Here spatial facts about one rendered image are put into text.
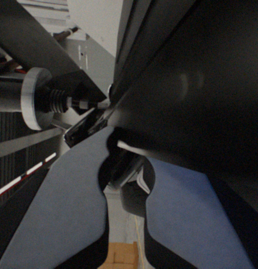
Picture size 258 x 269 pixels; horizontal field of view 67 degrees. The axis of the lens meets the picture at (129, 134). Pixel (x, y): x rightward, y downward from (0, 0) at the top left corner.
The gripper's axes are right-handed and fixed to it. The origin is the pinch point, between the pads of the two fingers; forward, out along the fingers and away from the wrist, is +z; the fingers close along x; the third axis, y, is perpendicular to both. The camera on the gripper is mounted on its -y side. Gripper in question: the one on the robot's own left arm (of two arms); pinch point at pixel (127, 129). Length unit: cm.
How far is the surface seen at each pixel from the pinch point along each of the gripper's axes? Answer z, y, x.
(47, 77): 12.4, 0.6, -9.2
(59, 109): 10.2, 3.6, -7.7
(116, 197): 659, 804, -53
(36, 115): 8.3, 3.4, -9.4
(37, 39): 24.8, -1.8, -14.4
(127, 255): 349, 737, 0
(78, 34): 69, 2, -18
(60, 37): 48, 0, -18
